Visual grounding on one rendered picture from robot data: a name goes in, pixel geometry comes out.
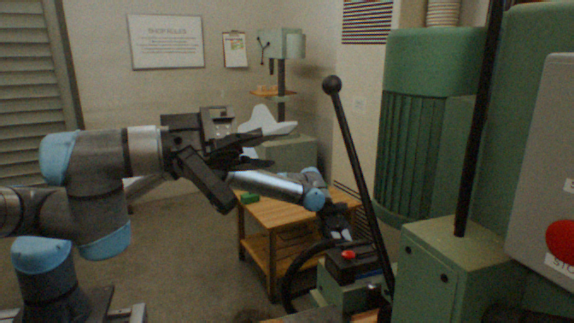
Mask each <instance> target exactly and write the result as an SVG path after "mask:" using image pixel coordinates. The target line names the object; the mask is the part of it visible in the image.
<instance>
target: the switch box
mask: <svg viewBox="0 0 574 323"><path fill-rule="evenodd" d="M566 178H568V179H573V180H574V52H562V53H552V54H550V55H548V56H547V57H546V59H545V62H544V67H543V70H542V78H541V83H540V86H539V91H538V96H537V99H536V103H535V107H534V112H533V116H532V120H531V124H530V132H529V136H528V140H527V145H526V148H525V153H524V160H523V161H522V164H521V169H520V174H519V177H518V184H517V190H516V194H515V198H514V202H513V206H512V213H511V218H510V222H509V226H508V231H507V238H505V240H506V242H505V243H504V246H503V252H504V253H506V254H507V255H509V256H511V257H512V258H513V259H515V260H517V261H520V262H522V263H523V264H524V265H526V267H528V268H530V269H532V270H533V271H536V272H538V273H539V274H541V275H543V276H544V277H546V278H548V279H550V280H552V281H553V282H555V283H557V285H559V286H561V287H563V288H564V289H566V290H568V291H569V292H572V293H573V294H574V279H573V278H570V277H568V276H566V275H564V274H563V273H561V272H559V271H557V270H556V269H554V268H552V267H549V266H548V264H546V263H544V261H545V257H546V254H547V253H549V254H550V255H554V254H553V253H551V252H550V251H549V249H548V247H547V243H546V239H545V234H546V230H547V229H548V226H549V225H550V224H551V223H553V222H555V221H557V220H574V194H572V193H570V192H567V191H563V190H564V185H565V179H566Z"/></svg>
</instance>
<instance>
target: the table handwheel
mask: <svg viewBox="0 0 574 323"><path fill-rule="evenodd" d="M349 241H351V240H348V239H344V238H328V239H325V240H321V241H318V242H316V243H314V244H311V245H310V247H309V246H308V248H307V249H305V250H304V251H303V252H302V253H301V254H300V255H299V256H298V257H296V258H295V259H294V260H293V261H292V262H291V264H290V265H289V266H288V268H287V271H286V273H285V275H284V278H283V281H282V284H281V301H282V304H283V307H284V311H285V312H286V314H287V315H291V314H297V313H300V312H299V311H298V310H296V307H294V306H293V304H292V302H291V300H293V299H297V298H298V297H302V296H304V295H307V294H309V292H310V291H312V290H316V284H317V276H316V278H315V284H314V285H310V286H309V287H307V289H304V290H302V291H298V292H296V293H292V294H290V287H291V284H292V281H293V278H294V277H295V275H297V273H298V271H299V270H300V269H301V266H302V265H303V264H304V263H305V262H306V261H307V260H308V259H310V258H311V257H312V256H314V255H316V254H318V253H319V252H322V251H325V250H330V249H335V245H336V244H340V243H344V242H349Z"/></svg>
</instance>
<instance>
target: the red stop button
mask: <svg viewBox="0 0 574 323"><path fill-rule="evenodd" d="M545 239H546V243H547V247H548V249H549V251H550V252H551V253H553V255H554V256H556V257H557V258H558V259H559V260H561V261H562V262H564V263H567V264H571V266H574V220H557V221H555V222H553V223H551V224H550V225H549V226H548V229H547V230H546V234H545Z"/></svg>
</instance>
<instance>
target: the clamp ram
mask: <svg viewBox="0 0 574 323"><path fill-rule="evenodd" d="M366 284H367V287H366V306H365V312H366V311H370V310H373V309H376V308H382V307H385V306H388V305H391V304H390V303H389V302H388V301H387V299H386V298H385V297H384V296H383V295H382V288H381V286H382V285H381V286H379V287H376V286H375V285H374V284H373V283H372V282H371V280H367V281H366Z"/></svg>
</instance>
